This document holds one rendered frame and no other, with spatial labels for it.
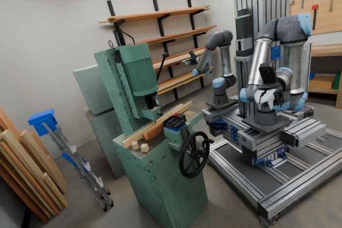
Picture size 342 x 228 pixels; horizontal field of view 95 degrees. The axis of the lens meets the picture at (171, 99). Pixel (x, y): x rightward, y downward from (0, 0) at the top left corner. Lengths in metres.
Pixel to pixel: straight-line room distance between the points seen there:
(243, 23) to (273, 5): 0.20
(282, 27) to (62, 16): 3.09
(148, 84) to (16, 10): 2.71
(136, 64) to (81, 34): 2.46
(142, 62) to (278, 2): 0.99
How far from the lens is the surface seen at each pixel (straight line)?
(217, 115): 1.57
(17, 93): 3.36
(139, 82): 0.99
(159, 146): 1.03
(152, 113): 1.08
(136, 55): 0.96
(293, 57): 1.08
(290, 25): 1.05
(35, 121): 1.62
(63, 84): 3.31
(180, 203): 1.43
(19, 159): 2.14
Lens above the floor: 1.48
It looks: 20 degrees down
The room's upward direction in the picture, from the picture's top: 13 degrees counter-clockwise
